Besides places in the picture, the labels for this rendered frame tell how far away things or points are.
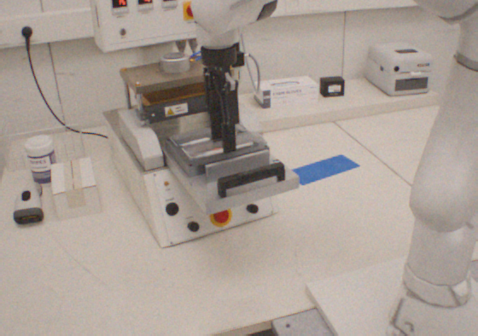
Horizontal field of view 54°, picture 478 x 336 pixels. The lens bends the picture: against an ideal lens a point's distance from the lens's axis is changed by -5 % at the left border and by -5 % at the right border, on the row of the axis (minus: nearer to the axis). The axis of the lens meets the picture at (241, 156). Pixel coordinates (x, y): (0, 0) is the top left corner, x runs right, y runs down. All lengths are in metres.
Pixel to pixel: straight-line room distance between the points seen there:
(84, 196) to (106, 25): 0.47
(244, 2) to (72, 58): 1.17
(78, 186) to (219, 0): 0.73
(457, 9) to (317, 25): 1.46
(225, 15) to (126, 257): 0.65
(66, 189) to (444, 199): 0.98
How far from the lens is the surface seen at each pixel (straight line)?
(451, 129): 0.76
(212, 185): 1.04
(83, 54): 1.91
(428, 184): 0.74
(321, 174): 1.53
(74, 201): 1.39
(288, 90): 1.89
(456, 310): 0.95
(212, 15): 0.86
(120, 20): 1.42
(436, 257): 0.88
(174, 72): 1.31
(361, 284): 1.10
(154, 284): 1.14
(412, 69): 2.06
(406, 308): 0.96
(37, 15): 1.84
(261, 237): 1.25
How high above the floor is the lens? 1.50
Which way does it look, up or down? 27 degrees down
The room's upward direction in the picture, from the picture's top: 2 degrees counter-clockwise
